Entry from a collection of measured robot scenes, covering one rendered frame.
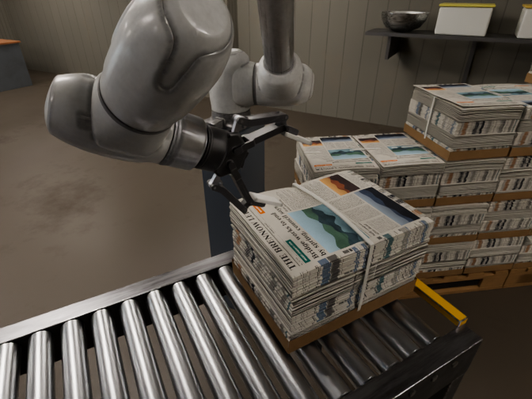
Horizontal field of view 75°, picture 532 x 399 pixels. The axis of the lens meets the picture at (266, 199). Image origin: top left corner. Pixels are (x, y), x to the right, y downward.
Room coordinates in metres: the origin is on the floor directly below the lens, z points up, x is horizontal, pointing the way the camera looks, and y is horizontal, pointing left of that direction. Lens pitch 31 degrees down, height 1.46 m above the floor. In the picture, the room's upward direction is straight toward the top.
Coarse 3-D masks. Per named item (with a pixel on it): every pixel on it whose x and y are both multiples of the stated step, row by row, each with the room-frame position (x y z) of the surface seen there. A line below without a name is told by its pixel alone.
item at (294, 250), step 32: (288, 192) 0.75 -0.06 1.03; (256, 224) 0.61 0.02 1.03; (288, 224) 0.61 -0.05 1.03; (320, 224) 0.61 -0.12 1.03; (256, 256) 0.58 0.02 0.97; (288, 256) 0.51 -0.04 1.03; (320, 256) 0.50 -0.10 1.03; (352, 256) 0.52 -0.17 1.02; (256, 288) 0.59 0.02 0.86; (288, 288) 0.46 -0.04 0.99; (320, 288) 0.49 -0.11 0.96; (288, 320) 0.47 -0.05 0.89; (320, 320) 0.50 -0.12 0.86
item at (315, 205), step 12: (300, 192) 0.75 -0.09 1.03; (312, 204) 0.70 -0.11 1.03; (324, 216) 0.64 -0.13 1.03; (336, 216) 0.64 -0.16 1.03; (348, 216) 0.64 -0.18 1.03; (336, 228) 0.60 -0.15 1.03; (348, 228) 0.60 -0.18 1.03; (360, 228) 0.60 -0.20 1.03; (360, 240) 0.56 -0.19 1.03; (372, 240) 0.56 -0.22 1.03; (360, 252) 0.53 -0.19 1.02; (360, 264) 0.53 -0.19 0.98; (372, 264) 0.55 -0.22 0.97; (360, 276) 0.54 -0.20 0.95; (372, 276) 0.56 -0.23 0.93; (360, 288) 0.55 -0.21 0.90
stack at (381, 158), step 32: (320, 160) 1.38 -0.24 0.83; (352, 160) 1.37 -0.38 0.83; (384, 160) 1.38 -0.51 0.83; (416, 160) 1.37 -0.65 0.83; (480, 160) 1.38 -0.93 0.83; (512, 160) 1.40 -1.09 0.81; (416, 192) 1.34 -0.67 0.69; (448, 192) 1.36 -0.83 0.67; (480, 192) 1.39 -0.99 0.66; (448, 224) 1.36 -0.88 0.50; (480, 224) 1.39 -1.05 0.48; (512, 224) 1.41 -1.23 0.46; (448, 256) 1.37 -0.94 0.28; (480, 256) 1.40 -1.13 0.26; (512, 256) 1.43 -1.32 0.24; (448, 288) 1.41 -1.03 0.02; (480, 288) 1.41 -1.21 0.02
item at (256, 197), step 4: (252, 192) 0.59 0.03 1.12; (252, 196) 0.58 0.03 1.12; (256, 196) 0.58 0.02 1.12; (260, 196) 0.59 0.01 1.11; (264, 196) 0.60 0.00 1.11; (268, 196) 0.61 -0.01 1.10; (256, 200) 0.57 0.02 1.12; (260, 200) 0.57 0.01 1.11; (264, 200) 0.58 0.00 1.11; (268, 200) 0.58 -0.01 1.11; (272, 200) 0.59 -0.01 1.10; (276, 200) 0.60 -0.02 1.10; (272, 204) 0.58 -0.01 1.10; (276, 204) 0.59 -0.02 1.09; (280, 204) 0.59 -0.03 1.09
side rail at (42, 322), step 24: (192, 264) 0.74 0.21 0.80; (216, 264) 0.74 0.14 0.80; (120, 288) 0.65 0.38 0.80; (144, 288) 0.65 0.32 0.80; (168, 288) 0.66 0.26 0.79; (192, 288) 0.69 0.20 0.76; (48, 312) 0.57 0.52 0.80; (72, 312) 0.57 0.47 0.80; (144, 312) 0.63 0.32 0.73; (0, 336) 0.50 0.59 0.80; (24, 336) 0.51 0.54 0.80; (24, 360) 0.49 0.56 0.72
